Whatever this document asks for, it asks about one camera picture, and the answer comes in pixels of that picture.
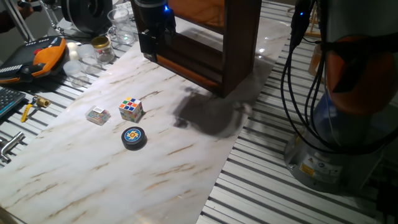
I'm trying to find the marble pattern table sheet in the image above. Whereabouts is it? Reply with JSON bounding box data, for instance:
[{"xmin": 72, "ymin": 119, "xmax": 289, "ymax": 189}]
[{"xmin": 0, "ymin": 15, "xmax": 293, "ymax": 224}]

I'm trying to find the white Rubik's cube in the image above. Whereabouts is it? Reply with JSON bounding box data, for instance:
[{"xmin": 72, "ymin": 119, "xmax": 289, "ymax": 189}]
[{"xmin": 118, "ymin": 96, "xmax": 144, "ymax": 123}]

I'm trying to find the brown taped package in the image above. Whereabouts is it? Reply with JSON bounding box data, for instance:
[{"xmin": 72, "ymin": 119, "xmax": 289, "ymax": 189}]
[{"xmin": 307, "ymin": 43, "xmax": 327, "ymax": 80}]

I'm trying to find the dark brown wooden shelf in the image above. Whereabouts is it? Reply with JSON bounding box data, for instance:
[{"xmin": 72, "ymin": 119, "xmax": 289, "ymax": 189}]
[{"xmin": 130, "ymin": 0, "xmax": 262, "ymax": 99}]

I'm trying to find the chrome faucet fitting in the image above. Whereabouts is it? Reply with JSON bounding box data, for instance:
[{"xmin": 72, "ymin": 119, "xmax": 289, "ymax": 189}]
[{"xmin": 0, "ymin": 131, "xmax": 26, "ymax": 165}]

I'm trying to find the clear glass mug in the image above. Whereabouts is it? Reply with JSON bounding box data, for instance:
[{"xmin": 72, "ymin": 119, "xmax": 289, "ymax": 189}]
[{"xmin": 106, "ymin": 7, "xmax": 137, "ymax": 45}]

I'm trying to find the orange and black teach pendant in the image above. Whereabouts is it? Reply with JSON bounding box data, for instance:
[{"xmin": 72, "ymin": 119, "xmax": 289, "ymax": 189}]
[{"xmin": 0, "ymin": 35, "xmax": 68, "ymax": 85}]

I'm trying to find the clear plastic cup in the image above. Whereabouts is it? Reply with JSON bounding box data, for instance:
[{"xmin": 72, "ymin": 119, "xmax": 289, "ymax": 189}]
[
  {"xmin": 76, "ymin": 44, "xmax": 100, "ymax": 75},
  {"xmin": 63, "ymin": 60, "xmax": 90, "ymax": 88}
]

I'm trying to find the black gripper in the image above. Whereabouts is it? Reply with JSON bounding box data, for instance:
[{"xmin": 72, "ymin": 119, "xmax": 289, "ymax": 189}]
[{"xmin": 134, "ymin": 0, "xmax": 177, "ymax": 63}]

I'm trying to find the black yo-yo with blue sticker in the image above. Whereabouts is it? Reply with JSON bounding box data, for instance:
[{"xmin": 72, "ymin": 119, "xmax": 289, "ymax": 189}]
[{"xmin": 121, "ymin": 126, "xmax": 148, "ymax": 152}]

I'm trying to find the bystander's dark sleeved forearm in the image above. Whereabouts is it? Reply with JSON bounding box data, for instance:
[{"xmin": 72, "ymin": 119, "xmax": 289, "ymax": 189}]
[{"xmin": 0, "ymin": 9, "xmax": 24, "ymax": 34}]

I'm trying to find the brass valve with yellow handle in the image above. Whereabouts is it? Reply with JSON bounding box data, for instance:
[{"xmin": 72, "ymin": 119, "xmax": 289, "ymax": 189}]
[{"xmin": 20, "ymin": 96, "xmax": 51, "ymax": 123}]

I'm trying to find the black filament spool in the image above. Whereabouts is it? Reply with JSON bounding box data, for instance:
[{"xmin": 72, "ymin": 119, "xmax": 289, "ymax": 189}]
[{"xmin": 60, "ymin": 0, "xmax": 113, "ymax": 35}]

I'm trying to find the aluminium profile post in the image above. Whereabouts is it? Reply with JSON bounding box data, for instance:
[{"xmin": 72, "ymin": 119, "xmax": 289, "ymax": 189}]
[{"xmin": 4, "ymin": 0, "xmax": 35, "ymax": 43}]

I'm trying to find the light wooden rack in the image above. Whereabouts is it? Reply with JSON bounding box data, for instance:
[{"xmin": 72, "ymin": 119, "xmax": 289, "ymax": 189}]
[{"xmin": 285, "ymin": 4, "xmax": 323, "ymax": 39}]

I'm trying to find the glass jar with gold lid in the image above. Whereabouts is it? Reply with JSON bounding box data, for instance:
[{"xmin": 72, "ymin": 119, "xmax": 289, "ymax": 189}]
[{"xmin": 90, "ymin": 35, "xmax": 116, "ymax": 65}]

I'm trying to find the black computer keyboard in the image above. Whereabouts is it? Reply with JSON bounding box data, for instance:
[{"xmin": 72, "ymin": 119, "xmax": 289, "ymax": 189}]
[{"xmin": 0, "ymin": 86, "xmax": 27, "ymax": 119}]

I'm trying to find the bystander's bare hand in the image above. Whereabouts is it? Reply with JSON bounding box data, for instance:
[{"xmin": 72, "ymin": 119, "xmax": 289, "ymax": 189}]
[{"xmin": 17, "ymin": 4, "xmax": 35, "ymax": 19}]

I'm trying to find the white power strip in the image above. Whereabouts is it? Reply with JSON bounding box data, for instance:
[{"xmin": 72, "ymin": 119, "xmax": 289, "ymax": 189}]
[{"xmin": 115, "ymin": 1, "xmax": 134, "ymax": 16}]

